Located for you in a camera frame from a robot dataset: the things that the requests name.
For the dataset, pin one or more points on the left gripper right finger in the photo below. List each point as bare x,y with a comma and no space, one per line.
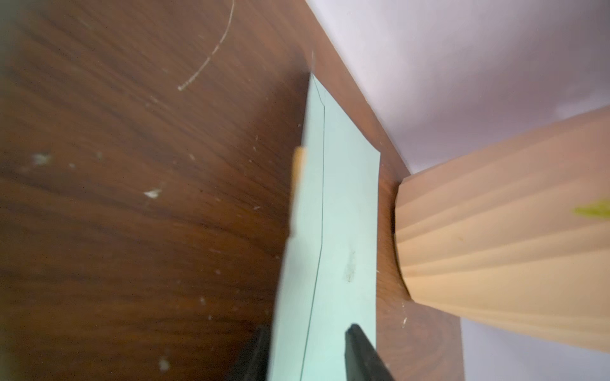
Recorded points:
361,358

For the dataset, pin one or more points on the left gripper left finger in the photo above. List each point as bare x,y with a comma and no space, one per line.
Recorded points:
252,361

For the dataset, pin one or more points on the mint green envelope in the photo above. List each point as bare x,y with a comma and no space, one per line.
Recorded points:
328,274

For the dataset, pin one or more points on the artificial green flower plant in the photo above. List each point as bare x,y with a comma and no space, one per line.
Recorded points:
599,209

